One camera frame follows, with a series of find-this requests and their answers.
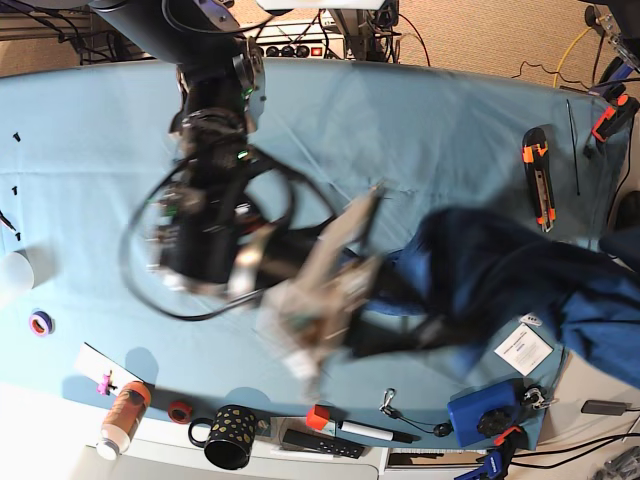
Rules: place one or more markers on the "red cube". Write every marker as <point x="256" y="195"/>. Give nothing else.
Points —
<point x="318" y="417"/>

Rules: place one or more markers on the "black orange utility knife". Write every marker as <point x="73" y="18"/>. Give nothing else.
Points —
<point x="535" y="156"/>

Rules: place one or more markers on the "black remote control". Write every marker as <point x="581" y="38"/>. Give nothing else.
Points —
<point x="325" y="445"/>

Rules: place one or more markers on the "black mug yellow dots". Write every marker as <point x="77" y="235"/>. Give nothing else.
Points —
<point x="231" y="435"/>

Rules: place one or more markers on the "blue box with knob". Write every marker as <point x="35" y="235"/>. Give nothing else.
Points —
<point x="487" y="413"/>

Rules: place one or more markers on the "translucent plastic cup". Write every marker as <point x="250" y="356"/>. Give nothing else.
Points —
<point x="16" y="277"/>

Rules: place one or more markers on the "orange plastic bottle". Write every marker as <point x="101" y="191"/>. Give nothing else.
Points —
<point x="122" y="420"/>

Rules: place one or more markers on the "dark blue t-shirt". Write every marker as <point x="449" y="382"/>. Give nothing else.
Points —
<point x="479" y="270"/>

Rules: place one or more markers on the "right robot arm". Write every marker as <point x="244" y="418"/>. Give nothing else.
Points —
<point x="229" y="207"/>

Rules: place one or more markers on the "pink small clip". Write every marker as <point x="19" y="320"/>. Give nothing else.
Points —
<point x="107" y="386"/>

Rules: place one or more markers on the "white paper strip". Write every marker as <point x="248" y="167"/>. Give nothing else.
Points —
<point x="101" y="369"/>

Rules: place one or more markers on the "blue orange bottom clamp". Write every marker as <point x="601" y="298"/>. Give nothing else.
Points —
<point x="495" y="464"/>

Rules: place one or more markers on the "teal table cloth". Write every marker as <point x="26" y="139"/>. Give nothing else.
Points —
<point x="94" y="142"/>

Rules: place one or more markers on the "black adapter block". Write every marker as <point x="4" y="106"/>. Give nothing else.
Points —
<point x="604" y="408"/>

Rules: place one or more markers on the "blue spring clamp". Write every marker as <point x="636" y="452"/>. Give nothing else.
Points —
<point x="617" y="72"/>

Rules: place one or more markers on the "orange black bar clamp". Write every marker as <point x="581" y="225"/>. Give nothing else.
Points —
<point x="615" y="117"/>

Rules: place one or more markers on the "black zip tie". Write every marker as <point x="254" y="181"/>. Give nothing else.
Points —
<point x="573" y="146"/>

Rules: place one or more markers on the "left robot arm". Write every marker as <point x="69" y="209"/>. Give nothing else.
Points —
<point x="618" y="20"/>

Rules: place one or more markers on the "clear blister pack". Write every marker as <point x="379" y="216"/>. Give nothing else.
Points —
<point x="531" y="320"/>

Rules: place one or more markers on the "purple tape roll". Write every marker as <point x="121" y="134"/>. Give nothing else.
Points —
<point x="41" y="323"/>

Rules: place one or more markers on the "red tape roll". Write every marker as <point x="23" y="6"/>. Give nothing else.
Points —
<point x="180" y="412"/>

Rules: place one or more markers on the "white paper card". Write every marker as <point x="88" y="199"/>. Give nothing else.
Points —
<point x="523" y="350"/>

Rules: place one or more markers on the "carabiner with black lanyard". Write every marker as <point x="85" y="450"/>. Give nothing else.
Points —
<point x="440" y="430"/>

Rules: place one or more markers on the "black computer mouse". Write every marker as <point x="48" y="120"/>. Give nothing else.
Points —
<point x="626" y="213"/>

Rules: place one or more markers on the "white black marker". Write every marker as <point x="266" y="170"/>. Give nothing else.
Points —
<point x="376" y="433"/>

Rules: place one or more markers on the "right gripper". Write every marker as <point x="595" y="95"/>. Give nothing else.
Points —
<point x="342" y="286"/>

